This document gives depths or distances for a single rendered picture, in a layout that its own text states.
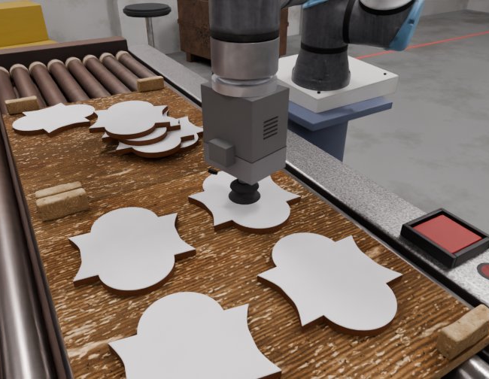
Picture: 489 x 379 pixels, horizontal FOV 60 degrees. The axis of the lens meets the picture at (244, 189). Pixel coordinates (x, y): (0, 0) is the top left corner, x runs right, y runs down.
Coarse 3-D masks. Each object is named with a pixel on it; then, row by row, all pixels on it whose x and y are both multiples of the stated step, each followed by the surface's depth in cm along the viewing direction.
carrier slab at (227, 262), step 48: (144, 192) 59; (192, 192) 59; (48, 240) 50; (192, 240) 50; (240, 240) 50; (336, 240) 50; (96, 288) 44; (192, 288) 44; (240, 288) 44; (432, 288) 44; (96, 336) 38; (288, 336) 38; (336, 336) 38; (384, 336) 38; (432, 336) 38
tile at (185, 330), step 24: (144, 312) 40; (168, 312) 40; (192, 312) 40; (216, 312) 40; (240, 312) 40; (144, 336) 37; (168, 336) 37; (192, 336) 37; (216, 336) 37; (240, 336) 37; (120, 360) 36; (144, 360) 35; (168, 360) 35; (192, 360) 35; (216, 360) 35; (240, 360) 35; (264, 360) 35
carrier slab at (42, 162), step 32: (128, 96) 93; (160, 96) 93; (32, 160) 67; (64, 160) 67; (96, 160) 67; (128, 160) 67; (160, 160) 67; (192, 160) 67; (32, 192) 59; (96, 192) 59; (128, 192) 60
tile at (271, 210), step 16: (224, 176) 61; (208, 192) 57; (224, 192) 57; (272, 192) 57; (288, 192) 57; (208, 208) 54; (224, 208) 54; (240, 208) 54; (256, 208) 54; (272, 208) 54; (288, 208) 54; (224, 224) 52; (240, 224) 51; (256, 224) 51; (272, 224) 51
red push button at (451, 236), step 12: (444, 216) 56; (420, 228) 53; (432, 228) 53; (444, 228) 53; (456, 228) 53; (432, 240) 51; (444, 240) 51; (456, 240) 51; (468, 240) 51; (456, 252) 50
